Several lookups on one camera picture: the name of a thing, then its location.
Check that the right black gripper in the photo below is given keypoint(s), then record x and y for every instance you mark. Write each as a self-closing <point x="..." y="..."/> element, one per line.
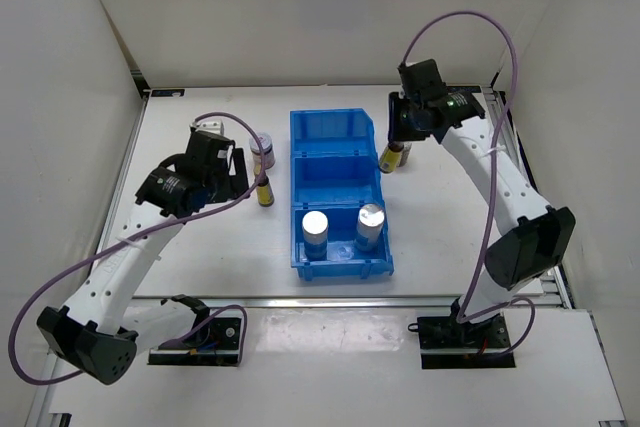
<point x="395" y="132"/>

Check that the aluminium front rail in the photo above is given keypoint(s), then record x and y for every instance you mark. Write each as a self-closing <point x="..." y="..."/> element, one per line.
<point x="325" y="303"/>

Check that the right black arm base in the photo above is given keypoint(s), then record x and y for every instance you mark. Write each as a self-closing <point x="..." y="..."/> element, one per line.
<point x="446" y="345"/>

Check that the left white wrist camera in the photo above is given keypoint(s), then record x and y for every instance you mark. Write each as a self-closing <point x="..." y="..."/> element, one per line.
<point x="212" y="126"/>

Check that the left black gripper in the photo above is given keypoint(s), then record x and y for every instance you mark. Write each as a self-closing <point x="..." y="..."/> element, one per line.
<point x="238" y="184"/>

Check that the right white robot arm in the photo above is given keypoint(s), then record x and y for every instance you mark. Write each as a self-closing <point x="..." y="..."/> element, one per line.
<point x="533" y="235"/>

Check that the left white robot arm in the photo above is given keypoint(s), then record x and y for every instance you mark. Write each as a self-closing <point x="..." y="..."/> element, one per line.
<point x="93" y="330"/>

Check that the yellow small bottle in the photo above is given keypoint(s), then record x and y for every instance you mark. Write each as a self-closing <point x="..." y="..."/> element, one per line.
<point x="390" y="157"/>
<point x="265" y="196"/>

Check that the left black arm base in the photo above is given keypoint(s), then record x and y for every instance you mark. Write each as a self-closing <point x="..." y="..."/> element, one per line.
<point x="220" y="343"/>

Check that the silver-lid shaker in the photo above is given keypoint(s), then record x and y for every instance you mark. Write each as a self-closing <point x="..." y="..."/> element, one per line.
<point x="315" y="234"/>
<point x="370" y="221"/>

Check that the blue three-compartment bin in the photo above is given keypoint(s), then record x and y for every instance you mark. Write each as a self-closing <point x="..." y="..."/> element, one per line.
<point x="334" y="170"/>

